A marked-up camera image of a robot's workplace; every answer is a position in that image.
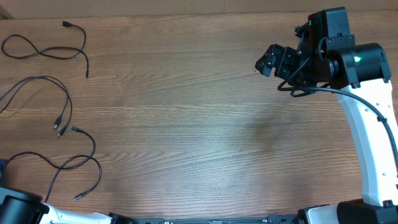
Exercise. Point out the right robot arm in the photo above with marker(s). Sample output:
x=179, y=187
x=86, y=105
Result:
x=328, y=59

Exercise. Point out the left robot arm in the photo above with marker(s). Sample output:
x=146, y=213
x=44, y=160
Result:
x=19, y=207

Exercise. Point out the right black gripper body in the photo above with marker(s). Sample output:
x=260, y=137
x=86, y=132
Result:
x=296, y=69

